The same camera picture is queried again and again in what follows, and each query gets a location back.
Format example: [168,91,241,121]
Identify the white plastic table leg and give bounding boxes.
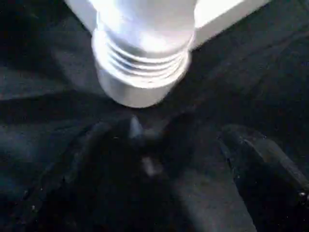
[93,0,196,87]

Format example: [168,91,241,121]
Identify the white plastic table top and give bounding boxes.
[64,0,273,108]

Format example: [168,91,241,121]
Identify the black work mat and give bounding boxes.
[0,0,309,232]

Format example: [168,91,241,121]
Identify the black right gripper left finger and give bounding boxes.
[31,121,132,232]

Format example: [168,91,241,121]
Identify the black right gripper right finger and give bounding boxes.
[221,124,309,232]

